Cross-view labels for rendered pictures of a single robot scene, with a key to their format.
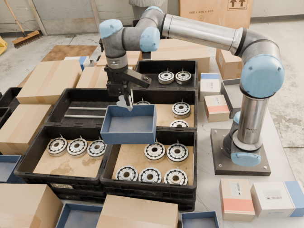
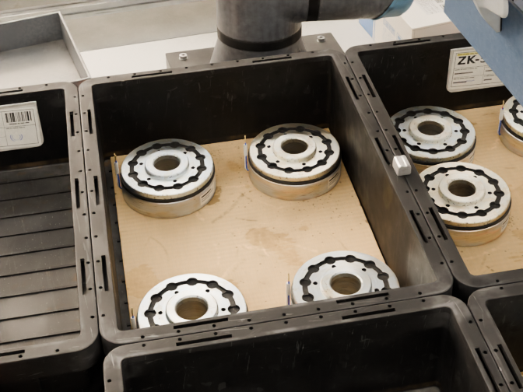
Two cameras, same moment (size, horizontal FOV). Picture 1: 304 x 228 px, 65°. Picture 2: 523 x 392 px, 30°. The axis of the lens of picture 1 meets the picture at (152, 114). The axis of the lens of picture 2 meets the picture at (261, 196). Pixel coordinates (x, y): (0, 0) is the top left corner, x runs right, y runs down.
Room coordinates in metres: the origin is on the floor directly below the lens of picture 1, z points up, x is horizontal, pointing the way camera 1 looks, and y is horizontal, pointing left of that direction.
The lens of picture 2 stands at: (1.19, 0.65, 1.52)
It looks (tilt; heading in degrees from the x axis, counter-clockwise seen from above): 40 degrees down; 247
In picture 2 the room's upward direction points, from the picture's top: 2 degrees counter-clockwise
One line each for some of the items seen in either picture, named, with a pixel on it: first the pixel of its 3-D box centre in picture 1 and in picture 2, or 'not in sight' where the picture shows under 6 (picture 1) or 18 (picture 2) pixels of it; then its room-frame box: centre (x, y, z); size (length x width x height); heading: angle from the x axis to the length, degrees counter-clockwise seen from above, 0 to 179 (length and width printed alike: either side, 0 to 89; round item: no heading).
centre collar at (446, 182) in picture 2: (154, 149); (461, 189); (0.69, 0.01, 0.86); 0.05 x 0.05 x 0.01
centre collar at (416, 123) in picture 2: (177, 151); (429, 129); (0.66, -0.09, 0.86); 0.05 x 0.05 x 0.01
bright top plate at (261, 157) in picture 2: (179, 127); (294, 151); (0.81, -0.13, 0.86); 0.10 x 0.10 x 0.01
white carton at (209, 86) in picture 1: (209, 87); not in sight; (1.23, -0.41, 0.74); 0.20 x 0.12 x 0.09; 165
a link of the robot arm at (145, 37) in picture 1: (142, 36); not in sight; (0.74, -0.01, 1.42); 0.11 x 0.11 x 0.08; 70
